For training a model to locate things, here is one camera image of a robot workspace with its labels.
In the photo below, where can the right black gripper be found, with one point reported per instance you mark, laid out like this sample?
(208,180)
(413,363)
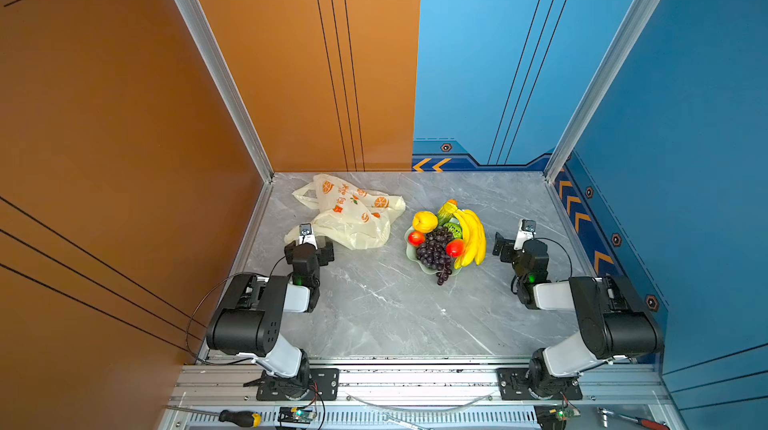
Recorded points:
(501,247)

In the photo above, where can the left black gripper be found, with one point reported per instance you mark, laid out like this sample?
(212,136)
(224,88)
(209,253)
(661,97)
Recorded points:
(327,250)

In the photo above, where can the yellow banana bunch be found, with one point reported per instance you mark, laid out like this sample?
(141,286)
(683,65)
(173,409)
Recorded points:
(474,237)

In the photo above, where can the cream plastic bag orange print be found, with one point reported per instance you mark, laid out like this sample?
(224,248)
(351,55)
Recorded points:
(355,218)

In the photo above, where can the dark purple grape bunch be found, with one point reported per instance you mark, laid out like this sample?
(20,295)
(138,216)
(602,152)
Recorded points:
(433,256)

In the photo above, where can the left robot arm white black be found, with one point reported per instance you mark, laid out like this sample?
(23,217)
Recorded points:
(247,322)

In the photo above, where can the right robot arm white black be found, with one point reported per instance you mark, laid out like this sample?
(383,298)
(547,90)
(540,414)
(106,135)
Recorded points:
(613,323)

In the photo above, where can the red apple right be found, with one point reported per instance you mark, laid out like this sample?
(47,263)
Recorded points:
(455,248)

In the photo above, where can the red apple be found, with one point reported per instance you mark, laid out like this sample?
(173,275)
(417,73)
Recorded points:
(416,239)
(455,248)

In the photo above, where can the green kiwi half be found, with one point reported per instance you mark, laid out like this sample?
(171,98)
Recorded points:
(454,229)

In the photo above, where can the green orange mango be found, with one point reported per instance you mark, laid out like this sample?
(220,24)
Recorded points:
(446,212)

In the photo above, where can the green leaf-shaped plate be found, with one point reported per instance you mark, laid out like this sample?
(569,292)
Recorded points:
(411,255)

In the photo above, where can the red apple left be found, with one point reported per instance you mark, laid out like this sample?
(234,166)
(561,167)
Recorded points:
(416,239)

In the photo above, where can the yellow lemon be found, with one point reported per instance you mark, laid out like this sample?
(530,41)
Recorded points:
(425,222)

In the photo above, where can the right green circuit board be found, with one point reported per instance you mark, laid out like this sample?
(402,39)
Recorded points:
(555,418)

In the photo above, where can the green circuit board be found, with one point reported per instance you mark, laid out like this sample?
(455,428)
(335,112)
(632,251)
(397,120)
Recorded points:
(297,417)
(555,418)

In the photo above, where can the left green circuit board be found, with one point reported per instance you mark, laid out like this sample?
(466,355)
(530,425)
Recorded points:
(297,417)

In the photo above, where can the yellow black screwdriver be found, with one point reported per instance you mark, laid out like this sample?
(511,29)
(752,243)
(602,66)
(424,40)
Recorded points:
(242,419)

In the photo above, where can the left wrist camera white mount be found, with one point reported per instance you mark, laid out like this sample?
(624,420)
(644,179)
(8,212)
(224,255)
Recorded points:
(306,235)

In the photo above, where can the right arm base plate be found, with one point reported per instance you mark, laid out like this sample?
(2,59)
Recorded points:
(517,384)

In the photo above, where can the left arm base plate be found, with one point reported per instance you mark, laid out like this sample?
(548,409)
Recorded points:
(324,383)

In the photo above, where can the aluminium front rail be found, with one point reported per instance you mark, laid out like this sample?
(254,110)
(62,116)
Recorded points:
(444,393)

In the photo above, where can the red handled tool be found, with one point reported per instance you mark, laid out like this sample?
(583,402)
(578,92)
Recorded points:
(605,414)

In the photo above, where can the right aluminium corner post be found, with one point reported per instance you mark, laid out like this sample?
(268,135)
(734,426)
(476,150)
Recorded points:
(632,26)

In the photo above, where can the aluminium corner post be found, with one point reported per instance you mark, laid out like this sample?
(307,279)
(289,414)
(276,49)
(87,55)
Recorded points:
(203,36)
(632,26)

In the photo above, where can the left aluminium corner post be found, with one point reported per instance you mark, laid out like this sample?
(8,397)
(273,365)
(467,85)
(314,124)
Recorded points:
(203,36)

